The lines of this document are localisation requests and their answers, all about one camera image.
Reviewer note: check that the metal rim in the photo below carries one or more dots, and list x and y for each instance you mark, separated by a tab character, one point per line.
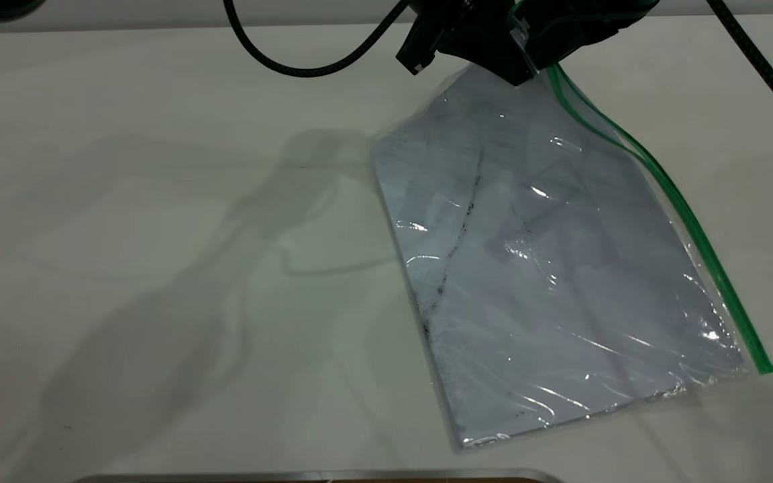
319	475

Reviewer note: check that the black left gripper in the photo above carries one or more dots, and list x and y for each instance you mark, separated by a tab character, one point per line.
460	23

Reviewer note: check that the clear plastic zip bag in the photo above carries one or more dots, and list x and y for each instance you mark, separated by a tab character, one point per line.
561	268

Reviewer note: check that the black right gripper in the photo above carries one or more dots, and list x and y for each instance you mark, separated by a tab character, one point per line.
594	17

